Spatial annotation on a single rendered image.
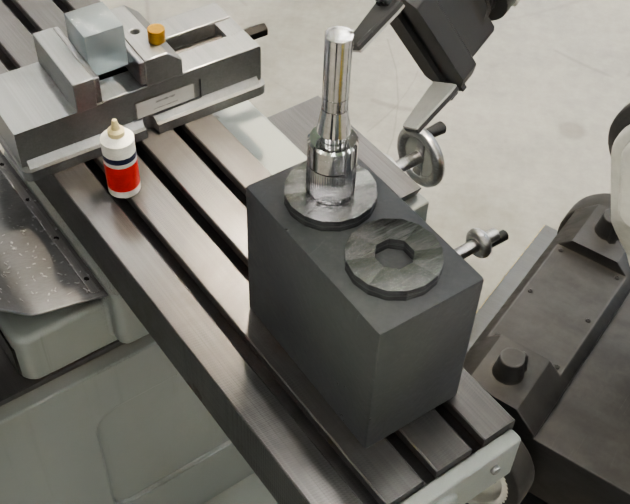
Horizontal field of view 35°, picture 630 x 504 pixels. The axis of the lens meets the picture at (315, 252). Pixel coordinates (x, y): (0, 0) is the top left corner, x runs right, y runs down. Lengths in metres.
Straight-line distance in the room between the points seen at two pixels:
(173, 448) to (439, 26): 0.90
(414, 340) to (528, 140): 1.93
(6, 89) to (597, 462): 0.94
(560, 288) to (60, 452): 0.80
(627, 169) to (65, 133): 0.68
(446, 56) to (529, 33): 2.25
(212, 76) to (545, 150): 1.58
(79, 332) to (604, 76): 2.12
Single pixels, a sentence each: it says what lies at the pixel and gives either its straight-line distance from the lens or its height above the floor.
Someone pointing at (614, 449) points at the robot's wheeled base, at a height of 0.57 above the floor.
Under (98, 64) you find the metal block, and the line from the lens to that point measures 1.27.
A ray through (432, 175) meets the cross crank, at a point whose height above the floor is 0.61.
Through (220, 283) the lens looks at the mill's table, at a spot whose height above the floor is 0.92.
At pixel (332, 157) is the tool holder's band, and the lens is 0.89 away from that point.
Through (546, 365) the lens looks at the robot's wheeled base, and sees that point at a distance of 1.49.
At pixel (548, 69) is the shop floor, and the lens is 3.06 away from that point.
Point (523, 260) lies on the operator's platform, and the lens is 1.90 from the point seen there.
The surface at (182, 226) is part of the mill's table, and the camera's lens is 1.19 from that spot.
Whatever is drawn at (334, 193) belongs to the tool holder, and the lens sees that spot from 0.92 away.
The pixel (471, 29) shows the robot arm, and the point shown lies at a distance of 0.97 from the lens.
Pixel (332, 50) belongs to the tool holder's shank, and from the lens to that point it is 0.83.
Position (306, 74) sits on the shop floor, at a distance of 2.92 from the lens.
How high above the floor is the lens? 1.77
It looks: 47 degrees down
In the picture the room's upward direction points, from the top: 3 degrees clockwise
